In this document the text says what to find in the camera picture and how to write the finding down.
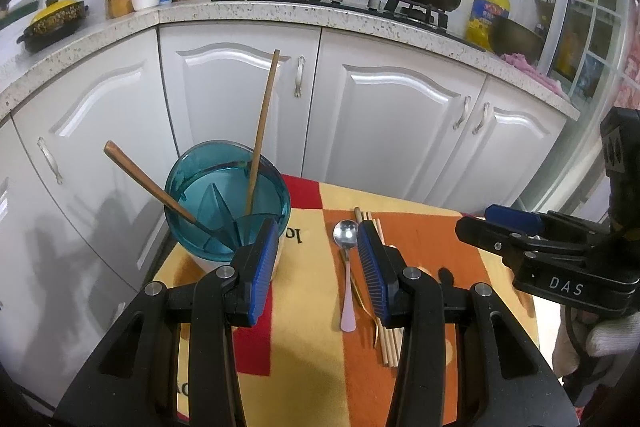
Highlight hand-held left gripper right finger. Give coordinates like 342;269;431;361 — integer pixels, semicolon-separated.
356;221;583;427

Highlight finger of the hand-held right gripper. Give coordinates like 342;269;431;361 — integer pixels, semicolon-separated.
455;215;592;269
483;203;610;239

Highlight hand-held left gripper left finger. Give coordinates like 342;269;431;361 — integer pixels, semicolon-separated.
52;217;281;427

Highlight metal spoon with pink handle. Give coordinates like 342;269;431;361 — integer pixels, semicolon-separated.
332;219;359;332

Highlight thin gold-coloured utensil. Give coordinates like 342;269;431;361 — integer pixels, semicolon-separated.
350;274;380;350

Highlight teal transparent utensil holder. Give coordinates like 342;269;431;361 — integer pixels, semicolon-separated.
164;141;292;280

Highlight long wooden-handled utensil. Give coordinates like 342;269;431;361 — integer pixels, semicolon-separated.
245;49;282;215

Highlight short wooden-handled utensil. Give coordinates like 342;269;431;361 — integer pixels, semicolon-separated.
103;140;221;238

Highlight person's right hand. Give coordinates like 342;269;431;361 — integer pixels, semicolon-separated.
552;307;640;374

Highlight white cabinet door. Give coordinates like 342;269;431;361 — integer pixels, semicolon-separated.
10;29;182;303
0;117;151;413
300;29;488;212
159;24;322;180
422;77;568;220

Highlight orange yellow red patterned blanket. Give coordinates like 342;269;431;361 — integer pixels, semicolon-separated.
150;174;543;427

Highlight pink cloth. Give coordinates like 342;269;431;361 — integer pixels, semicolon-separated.
500;52;563;95

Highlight dark metal bowl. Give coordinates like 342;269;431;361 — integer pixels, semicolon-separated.
492;17;546;55

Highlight yellow cooking oil bottle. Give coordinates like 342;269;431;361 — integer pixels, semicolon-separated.
466;0;511;50

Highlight glass panelled door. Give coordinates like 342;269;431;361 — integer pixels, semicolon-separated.
537;0;640;108

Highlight black gas stove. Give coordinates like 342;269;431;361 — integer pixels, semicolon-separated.
211;0;486;52

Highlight speckled stone countertop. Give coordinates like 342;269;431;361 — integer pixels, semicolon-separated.
0;0;581;122

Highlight black clay pot yellow lid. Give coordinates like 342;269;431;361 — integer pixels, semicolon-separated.
16;0;90;54

